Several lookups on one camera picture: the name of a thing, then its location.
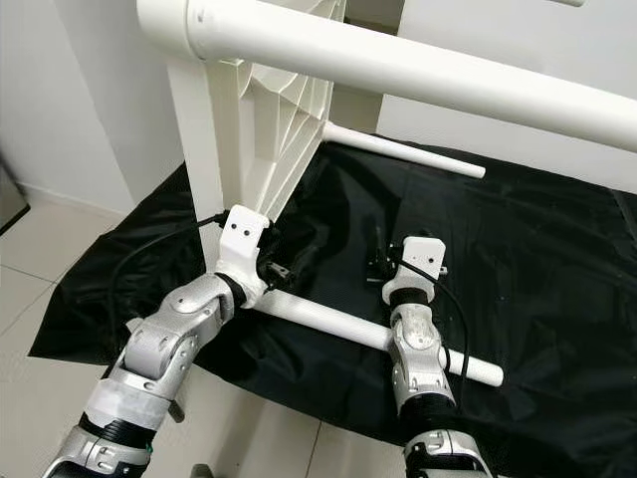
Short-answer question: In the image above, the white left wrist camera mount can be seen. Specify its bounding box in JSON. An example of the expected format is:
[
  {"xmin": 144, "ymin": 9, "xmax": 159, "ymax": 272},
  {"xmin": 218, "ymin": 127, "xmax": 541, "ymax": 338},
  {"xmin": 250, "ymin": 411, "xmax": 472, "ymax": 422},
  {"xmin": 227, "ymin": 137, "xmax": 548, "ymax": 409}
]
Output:
[{"xmin": 213, "ymin": 203, "xmax": 273, "ymax": 306}]

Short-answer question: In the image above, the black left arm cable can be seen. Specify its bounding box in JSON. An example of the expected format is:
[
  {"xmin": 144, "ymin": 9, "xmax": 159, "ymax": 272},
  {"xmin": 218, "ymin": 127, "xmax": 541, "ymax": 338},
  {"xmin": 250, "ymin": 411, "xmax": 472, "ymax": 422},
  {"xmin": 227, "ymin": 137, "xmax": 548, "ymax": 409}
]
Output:
[{"xmin": 109, "ymin": 210, "xmax": 230, "ymax": 332}]

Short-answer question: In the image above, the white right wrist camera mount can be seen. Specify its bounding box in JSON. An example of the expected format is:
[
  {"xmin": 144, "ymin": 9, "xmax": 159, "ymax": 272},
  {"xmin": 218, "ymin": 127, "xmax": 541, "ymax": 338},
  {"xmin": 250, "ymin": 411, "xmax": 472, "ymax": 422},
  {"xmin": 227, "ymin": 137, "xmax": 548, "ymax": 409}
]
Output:
[{"xmin": 379, "ymin": 235, "xmax": 450, "ymax": 306}]

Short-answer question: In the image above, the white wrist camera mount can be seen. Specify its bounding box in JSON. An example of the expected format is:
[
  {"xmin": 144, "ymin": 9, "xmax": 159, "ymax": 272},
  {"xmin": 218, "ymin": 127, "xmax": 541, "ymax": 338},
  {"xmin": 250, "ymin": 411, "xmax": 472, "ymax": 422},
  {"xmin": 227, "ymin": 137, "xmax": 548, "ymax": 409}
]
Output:
[
  {"xmin": 213, "ymin": 203, "xmax": 273, "ymax": 306},
  {"xmin": 379, "ymin": 235, "xmax": 450, "ymax": 306}
]

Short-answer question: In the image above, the white plastic table top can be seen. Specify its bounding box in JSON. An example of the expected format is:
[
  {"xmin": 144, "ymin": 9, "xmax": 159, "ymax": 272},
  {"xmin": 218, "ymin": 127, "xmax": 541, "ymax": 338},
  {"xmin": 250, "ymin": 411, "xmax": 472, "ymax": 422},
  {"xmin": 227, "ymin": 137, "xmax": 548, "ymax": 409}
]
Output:
[{"xmin": 137, "ymin": 0, "xmax": 349, "ymax": 278}]

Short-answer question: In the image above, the black cloth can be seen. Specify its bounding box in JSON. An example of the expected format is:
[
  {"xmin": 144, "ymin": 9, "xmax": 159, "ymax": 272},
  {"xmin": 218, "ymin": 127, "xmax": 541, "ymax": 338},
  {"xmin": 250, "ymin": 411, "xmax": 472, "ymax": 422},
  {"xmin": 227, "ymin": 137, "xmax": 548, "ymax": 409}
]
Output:
[{"xmin": 28, "ymin": 129, "xmax": 637, "ymax": 478}]

